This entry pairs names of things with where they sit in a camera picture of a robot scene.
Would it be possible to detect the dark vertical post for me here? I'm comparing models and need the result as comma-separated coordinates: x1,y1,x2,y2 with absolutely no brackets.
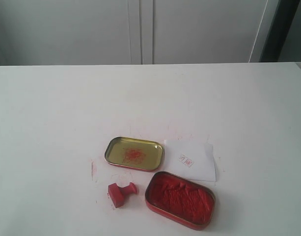
259,0,300,62

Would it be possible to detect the white cabinet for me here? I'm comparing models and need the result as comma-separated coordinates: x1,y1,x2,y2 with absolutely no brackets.
0,0,278,65

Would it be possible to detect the red ink pad tin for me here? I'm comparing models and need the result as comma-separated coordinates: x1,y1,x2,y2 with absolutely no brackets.
145,171,216,231

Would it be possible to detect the white paper sheet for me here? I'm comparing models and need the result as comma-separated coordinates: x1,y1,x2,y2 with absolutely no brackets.
163,140,216,182

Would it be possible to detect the red plastic stamp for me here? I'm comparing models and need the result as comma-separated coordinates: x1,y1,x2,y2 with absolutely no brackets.
108,182,138,208

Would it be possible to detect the gold tin lid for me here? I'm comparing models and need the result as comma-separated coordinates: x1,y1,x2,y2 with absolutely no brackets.
105,137,164,172

